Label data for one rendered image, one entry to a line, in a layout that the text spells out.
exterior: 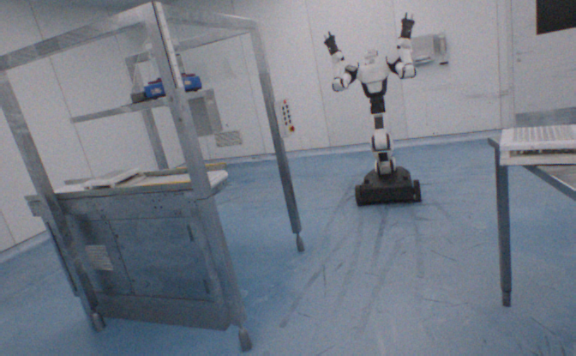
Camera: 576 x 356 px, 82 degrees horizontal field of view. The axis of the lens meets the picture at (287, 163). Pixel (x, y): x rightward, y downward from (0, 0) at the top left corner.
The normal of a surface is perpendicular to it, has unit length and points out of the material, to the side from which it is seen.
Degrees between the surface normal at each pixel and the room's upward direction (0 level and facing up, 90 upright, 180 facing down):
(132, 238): 90
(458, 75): 90
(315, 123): 90
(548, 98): 90
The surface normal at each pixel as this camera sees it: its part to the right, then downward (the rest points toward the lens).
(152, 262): -0.33, 0.30
